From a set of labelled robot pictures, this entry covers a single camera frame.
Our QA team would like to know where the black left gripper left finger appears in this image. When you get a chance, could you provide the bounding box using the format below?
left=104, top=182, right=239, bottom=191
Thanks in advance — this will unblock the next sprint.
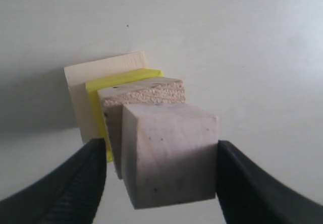
left=1, top=138, right=106, bottom=223

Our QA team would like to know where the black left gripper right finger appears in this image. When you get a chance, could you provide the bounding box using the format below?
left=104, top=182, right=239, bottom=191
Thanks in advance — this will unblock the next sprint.
left=216, top=140, right=322, bottom=224

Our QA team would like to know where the small pale wooden cube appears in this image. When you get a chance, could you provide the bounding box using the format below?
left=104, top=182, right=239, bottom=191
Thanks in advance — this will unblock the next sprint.
left=121, top=103, right=219, bottom=209

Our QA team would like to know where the medium grained wooden cube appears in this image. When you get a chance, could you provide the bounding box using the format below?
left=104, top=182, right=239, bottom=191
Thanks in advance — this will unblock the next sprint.
left=98, top=77, right=186, bottom=179

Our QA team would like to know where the yellow painted wooden cube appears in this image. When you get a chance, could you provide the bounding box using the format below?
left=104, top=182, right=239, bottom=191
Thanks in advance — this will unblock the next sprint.
left=85, top=68, right=164, bottom=162

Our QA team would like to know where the large natural wooden cube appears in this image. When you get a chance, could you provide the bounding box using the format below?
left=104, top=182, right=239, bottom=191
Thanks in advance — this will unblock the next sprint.
left=64, top=51, right=147, bottom=143

